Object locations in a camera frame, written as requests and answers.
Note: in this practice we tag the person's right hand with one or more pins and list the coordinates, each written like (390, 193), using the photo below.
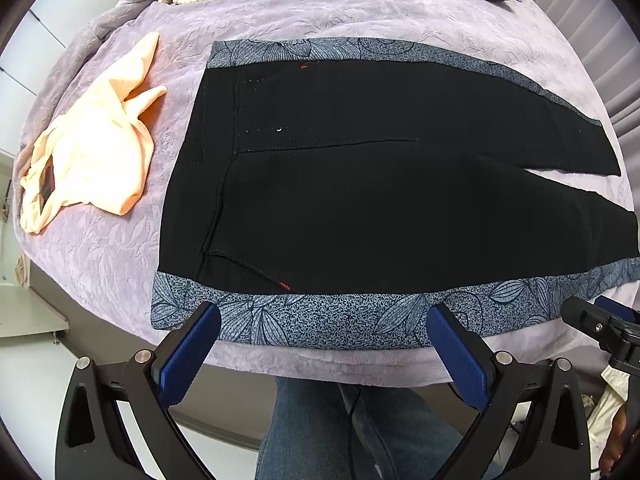
(614, 446)

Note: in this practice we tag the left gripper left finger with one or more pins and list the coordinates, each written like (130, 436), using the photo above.
(92, 438)

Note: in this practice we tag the black pants with patterned trim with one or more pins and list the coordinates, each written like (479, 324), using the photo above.
(329, 191)

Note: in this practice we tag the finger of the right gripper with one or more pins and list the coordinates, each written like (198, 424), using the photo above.
(615, 308)
(590, 320)

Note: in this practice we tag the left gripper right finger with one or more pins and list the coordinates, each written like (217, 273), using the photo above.
(553, 443)

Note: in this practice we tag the person's blue jeans legs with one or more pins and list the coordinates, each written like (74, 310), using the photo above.
(325, 430)

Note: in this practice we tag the lavender bed blanket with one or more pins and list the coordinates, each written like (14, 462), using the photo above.
(106, 263)

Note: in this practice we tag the white pleated curtain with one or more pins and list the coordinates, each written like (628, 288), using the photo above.
(609, 50)

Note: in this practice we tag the peach orange garment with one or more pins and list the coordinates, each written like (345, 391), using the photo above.
(99, 152)

